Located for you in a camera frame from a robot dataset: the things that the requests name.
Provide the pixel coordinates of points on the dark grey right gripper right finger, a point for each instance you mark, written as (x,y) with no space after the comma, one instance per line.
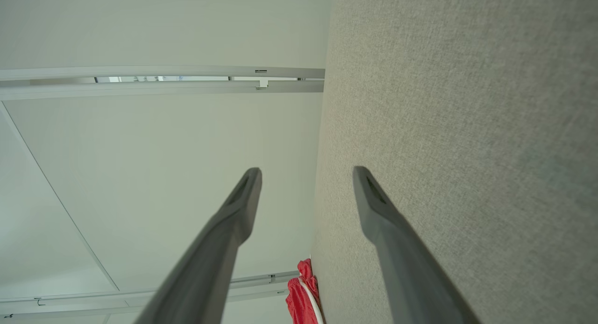
(411,277)

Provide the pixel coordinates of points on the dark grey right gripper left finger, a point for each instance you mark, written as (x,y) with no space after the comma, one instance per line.
(210,268)

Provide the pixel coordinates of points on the red shorts with white trim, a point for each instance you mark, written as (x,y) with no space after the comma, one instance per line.
(299,305)

